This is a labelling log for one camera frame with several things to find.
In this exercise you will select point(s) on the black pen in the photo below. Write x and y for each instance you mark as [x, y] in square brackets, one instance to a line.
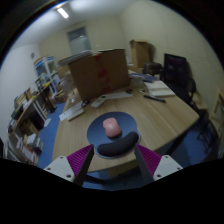
[154, 98]

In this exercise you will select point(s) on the open white notebook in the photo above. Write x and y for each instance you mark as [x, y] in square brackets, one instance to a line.
[159, 89]

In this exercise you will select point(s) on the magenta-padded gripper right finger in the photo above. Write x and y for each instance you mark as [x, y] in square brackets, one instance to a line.
[166, 166]

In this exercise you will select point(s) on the pink computer mouse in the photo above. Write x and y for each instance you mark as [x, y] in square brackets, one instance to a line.
[112, 127]

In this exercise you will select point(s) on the ceiling tube light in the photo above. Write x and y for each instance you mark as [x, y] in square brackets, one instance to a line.
[62, 13]

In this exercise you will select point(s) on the blue white glass-door cabinet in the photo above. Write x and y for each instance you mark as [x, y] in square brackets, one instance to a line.
[45, 68]

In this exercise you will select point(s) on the large brown cardboard box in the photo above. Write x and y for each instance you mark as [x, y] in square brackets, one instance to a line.
[100, 75]

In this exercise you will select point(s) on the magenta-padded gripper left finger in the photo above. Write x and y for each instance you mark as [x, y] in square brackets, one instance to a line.
[60, 166]

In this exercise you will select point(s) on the round wall clock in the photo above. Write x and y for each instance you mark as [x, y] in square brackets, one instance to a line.
[32, 55]

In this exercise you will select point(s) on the white calculator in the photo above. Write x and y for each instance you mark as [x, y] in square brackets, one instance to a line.
[99, 101]

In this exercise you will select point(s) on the grey door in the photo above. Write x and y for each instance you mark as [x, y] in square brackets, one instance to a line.
[79, 40]

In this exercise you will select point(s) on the tall brown cardboard box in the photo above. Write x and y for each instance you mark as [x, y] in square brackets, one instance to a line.
[140, 53]

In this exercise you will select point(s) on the long wooden side desk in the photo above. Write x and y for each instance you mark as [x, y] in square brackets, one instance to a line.
[30, 106]

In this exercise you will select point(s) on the large white paper sheet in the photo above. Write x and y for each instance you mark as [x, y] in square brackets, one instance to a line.
[68, 111]

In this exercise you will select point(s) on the shelf unit with books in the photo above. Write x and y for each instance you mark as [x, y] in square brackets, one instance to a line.
[23, 146]

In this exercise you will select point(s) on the dark blue round mouse pad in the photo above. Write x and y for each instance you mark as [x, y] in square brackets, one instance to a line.
[128, 124]

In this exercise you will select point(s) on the black office chair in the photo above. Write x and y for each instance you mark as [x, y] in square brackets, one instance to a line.
[206, 130]

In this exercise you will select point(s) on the small white paper sheet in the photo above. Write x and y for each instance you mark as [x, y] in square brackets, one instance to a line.
[119, 95]

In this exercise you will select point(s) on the flat grey board stack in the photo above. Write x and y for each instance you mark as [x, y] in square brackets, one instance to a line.
[75, 57]

